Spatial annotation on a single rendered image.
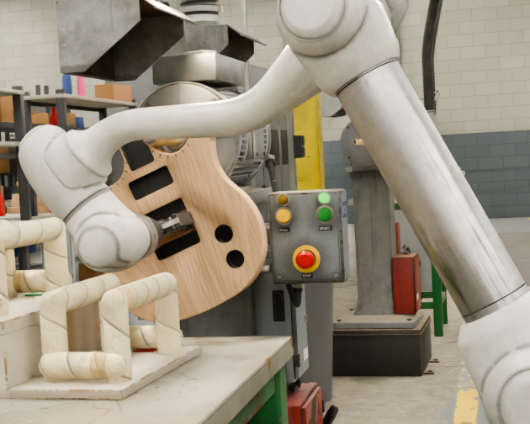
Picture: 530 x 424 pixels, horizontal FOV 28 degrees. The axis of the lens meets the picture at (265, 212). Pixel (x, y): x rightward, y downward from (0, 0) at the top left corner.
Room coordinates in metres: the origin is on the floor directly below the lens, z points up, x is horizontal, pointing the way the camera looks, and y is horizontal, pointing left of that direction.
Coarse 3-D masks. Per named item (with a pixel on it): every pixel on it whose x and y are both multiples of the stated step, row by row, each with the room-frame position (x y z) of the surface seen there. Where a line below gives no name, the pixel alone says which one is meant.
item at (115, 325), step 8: (120, 304) 1.24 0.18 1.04; (104, 312) 1.24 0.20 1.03; (112, 312) 1.24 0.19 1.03; (120, 312) 1.24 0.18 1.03; (128, 312) 1.26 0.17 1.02; (104, 320) 1.24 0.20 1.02; (112, 320) 1.24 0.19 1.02; (120, 320) 1.24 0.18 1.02; (128, 320) 1.25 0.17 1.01; (104, 328) 1.24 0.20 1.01; (112, 328) 1.24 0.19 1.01; (120, 328) 1.24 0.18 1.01; (128, 328) 1.25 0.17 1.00; (104, 336) 1.24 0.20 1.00; (112, 336) 1.24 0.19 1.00; (120, 336) 1.24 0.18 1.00; (128, 336) 1.25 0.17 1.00; (104, 344) 1.25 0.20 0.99; (112, 344) 1.24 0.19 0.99; (120, 344) 1.24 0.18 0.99; (128, 344) 1.25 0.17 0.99; (112, 352) 1.24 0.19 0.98; (120, 352) 1.24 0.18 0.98; (128, 352) 1.25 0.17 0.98; (128, 360) 1.25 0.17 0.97; (128, 368) 1.25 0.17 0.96; (128, 376) 1.25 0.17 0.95
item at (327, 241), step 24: (288, 192) 2.30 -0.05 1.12; (312, 192) 2.27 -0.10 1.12; (336, 192) 2.26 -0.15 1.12; (312, 216) 2.26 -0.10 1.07; (336, 216) 2.25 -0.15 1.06; (288, 240) 2.28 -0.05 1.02; (312, 240) 2.27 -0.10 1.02; (336, 240) 2.25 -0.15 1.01; (288, 264) 2.28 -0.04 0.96; (336, 264) 2.25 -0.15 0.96; (288, 288) 2.38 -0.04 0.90
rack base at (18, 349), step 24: (24, 312) 1.31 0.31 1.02; (72, 312) 1.41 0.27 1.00; (96, 312) 1.48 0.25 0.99; (0, 336) 1.24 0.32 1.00; (24, 336) 1.29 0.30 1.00; (72, 336) 1.41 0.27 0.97; (96, 336) 1.48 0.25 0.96; (0, 360) 1.24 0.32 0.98; (24, 360) 1.28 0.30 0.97; (0, 384) 1.24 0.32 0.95
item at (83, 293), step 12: (108, 276) 1.42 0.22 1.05; (60, 288) 1.30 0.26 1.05; (72, 288) 1.31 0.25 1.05; (84, 288) 1.34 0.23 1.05; (96, 288) 1.36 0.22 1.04; (108, 288) 1.40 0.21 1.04; (48, 300) 1.26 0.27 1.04; (60, 300) 1.27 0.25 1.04; (72, 300) 1.30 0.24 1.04; (84, 300) 1.33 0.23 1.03; (96, 300) 1.37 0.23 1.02
